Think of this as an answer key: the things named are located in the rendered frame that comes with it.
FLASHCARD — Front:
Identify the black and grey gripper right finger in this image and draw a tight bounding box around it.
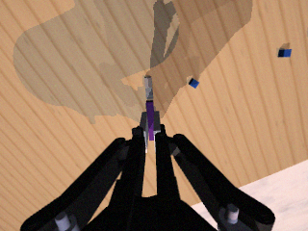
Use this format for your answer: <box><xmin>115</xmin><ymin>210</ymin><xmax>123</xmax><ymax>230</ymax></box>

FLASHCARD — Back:
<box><xmin>153</xmin><ymin>111</ymin><xmax>275</xmax><ymax>231</ymax></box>

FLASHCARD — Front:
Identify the grey rectangular bar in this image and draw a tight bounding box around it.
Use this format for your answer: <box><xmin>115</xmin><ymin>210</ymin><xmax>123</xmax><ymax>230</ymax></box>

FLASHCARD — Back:
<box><xmin>144</xmin><ymin>77</ymin><xmax>153</xmax><ymax>99</ymax></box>

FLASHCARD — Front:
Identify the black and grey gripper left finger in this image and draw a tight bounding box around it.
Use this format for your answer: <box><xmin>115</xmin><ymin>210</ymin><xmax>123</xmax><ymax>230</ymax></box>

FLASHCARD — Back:
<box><xmin>20</xmin><ymin>112</ymin><xmax>148</xmax><ymax>231</ymax></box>

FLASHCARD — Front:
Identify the small blue cube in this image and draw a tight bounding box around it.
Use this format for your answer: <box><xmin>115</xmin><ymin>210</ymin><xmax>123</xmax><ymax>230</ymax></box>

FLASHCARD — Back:
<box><xmin>278</xmin><ymin>49</ymin><xmax>292</xmax><ymax>58</ymax></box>
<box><xmin>189</xmin><ymin>78</ymin><xmax>199</xmax><ymax>89</ymax></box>

